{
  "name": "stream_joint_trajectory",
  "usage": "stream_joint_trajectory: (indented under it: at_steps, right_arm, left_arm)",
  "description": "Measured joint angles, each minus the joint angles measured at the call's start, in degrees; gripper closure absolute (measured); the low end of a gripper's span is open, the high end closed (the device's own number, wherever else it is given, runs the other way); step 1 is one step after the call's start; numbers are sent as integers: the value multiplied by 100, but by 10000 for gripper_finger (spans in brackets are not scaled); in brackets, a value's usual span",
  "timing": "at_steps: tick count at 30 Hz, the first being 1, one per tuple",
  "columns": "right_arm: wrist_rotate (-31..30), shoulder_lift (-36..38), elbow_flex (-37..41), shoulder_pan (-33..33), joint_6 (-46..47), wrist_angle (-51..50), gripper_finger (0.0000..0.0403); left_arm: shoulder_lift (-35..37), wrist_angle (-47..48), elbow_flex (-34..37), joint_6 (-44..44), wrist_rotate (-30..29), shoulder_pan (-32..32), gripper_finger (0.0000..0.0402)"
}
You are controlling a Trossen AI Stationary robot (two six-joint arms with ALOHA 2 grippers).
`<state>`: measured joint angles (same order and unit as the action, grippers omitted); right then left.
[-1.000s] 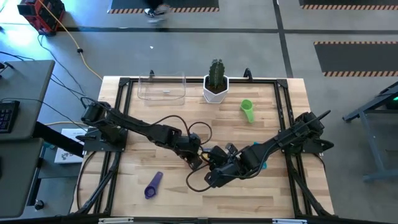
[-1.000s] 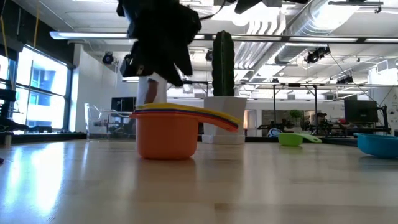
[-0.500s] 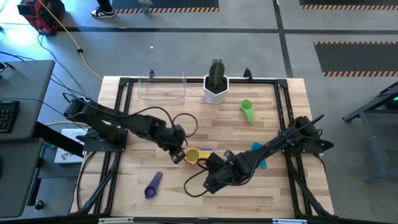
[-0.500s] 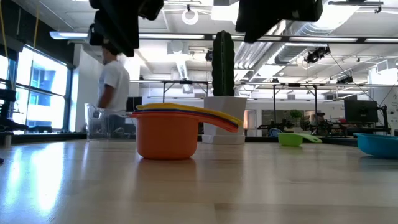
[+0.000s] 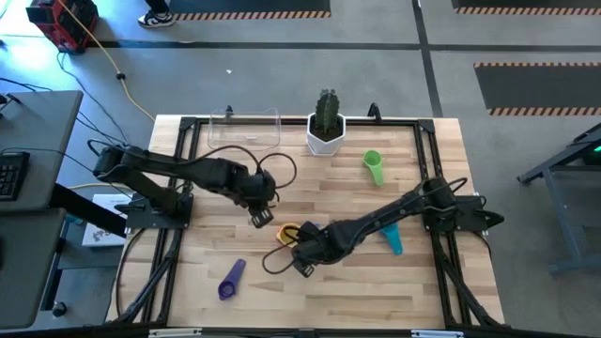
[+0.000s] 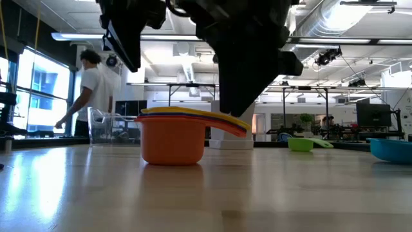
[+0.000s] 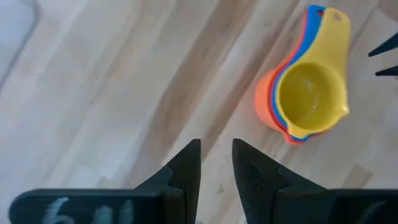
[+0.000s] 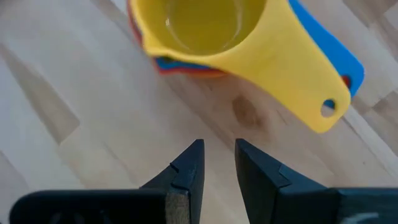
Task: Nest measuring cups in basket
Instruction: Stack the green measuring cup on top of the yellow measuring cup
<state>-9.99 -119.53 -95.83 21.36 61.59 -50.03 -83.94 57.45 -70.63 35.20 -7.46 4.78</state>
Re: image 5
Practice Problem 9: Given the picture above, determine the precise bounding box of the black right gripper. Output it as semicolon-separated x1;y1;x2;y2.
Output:
281;221;332;264

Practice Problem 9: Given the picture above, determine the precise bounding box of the yellow measuring cup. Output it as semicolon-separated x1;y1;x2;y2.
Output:
275;222;302;249

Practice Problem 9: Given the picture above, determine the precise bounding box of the purple measuring cup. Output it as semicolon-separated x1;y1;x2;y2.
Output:
217;258;247;301

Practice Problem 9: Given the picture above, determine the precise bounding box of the teal measuring cup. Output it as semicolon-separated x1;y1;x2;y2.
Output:
378;223;404;256

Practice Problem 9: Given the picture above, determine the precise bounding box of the green measuring cup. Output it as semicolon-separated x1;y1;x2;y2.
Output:
362;149;385;187

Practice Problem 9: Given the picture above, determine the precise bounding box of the clear plastic basket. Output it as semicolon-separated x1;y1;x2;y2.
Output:
207;108;282;152

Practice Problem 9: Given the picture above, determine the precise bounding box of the white hexagonal plant pot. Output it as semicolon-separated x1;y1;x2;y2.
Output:
305;112;347;157

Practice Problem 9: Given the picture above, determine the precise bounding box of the green cactus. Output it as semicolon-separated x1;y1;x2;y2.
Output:
313;88;341;136

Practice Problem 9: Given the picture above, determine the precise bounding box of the white printed paper box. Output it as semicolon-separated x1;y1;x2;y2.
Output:
82;193;131;249

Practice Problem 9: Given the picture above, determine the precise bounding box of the black desk beam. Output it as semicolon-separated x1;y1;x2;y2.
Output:
49;182;128;238

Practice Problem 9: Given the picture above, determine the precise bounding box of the black hazard-striped floor mat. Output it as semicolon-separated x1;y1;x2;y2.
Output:
473;62;601;117
162;0;332;22
451;0;601;15

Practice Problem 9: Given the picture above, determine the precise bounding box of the person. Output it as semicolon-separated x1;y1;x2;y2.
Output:
137;0;176;29

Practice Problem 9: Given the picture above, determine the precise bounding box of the grey desk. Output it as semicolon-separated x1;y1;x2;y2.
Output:
0;208;67;330
0;90;85;215

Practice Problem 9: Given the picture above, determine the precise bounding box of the black keyboard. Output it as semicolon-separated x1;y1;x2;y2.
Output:
0;150;31;202

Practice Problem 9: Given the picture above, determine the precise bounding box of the red and black equipment box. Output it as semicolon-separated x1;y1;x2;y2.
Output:
25;0;100;53

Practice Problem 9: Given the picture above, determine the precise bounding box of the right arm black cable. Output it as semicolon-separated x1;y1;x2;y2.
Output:
261;243;301;276

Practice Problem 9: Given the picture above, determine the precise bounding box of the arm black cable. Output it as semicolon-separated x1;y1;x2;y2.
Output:
206;144;298;190
261;243;301;276

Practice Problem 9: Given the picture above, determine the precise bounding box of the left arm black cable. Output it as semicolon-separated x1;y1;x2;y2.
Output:
206;144;298;190

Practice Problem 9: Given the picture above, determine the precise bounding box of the black aluminium table frame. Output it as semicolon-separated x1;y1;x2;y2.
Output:
112;115;506;330

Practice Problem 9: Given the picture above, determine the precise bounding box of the white table edge bracket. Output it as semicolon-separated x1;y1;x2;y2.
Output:
148;328;203;338
411;330;465;338

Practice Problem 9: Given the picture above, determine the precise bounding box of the black floor cable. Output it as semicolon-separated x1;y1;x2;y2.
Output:
55;51;142;146

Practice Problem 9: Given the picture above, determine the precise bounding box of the yellow extension cable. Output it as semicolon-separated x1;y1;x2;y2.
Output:
55;0;156;122

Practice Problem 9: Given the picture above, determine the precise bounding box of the blue-grey metal table frame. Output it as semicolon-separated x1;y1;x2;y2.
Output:
516;122;601;276

